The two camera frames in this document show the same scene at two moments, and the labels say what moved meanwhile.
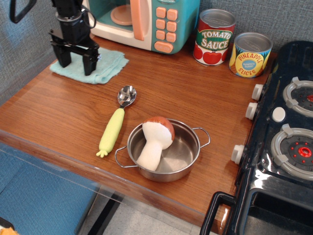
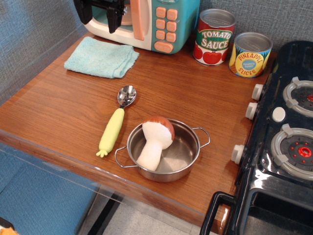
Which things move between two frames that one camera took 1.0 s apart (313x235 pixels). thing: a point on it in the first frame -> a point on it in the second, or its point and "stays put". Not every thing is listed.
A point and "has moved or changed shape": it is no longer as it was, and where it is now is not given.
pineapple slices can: [250, 54] stays put
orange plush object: [8, 231] stays put
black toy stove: [274, 192] stays put
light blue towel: [109, 63] has moved or changed shape
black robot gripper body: [74, 34] -> [116, 6]
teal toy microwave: [161, 26] stays put
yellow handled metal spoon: [126, 95] stays put
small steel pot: [177, 159] stays put
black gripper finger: [90, 63] -> [115, 19]
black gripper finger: [63, 54] -> [84, 10]
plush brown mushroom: [159, 132] stays put
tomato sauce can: [215, 29] stays put
